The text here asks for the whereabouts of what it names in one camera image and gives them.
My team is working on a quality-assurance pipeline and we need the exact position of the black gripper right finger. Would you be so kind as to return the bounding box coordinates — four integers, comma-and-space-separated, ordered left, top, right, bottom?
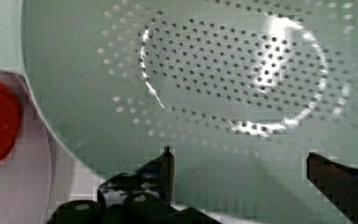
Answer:
306, 152, 358, 224

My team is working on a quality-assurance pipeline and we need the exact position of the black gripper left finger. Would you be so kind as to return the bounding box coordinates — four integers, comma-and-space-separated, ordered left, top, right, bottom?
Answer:
97, 146, 175, 206

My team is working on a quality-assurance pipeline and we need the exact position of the mint green strainer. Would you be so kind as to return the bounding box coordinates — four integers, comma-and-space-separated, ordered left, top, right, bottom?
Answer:
21, 0, 358, 224

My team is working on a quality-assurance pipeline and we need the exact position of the lilac round plate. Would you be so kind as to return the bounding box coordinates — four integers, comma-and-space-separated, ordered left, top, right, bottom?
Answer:
0, 57, 53, 224

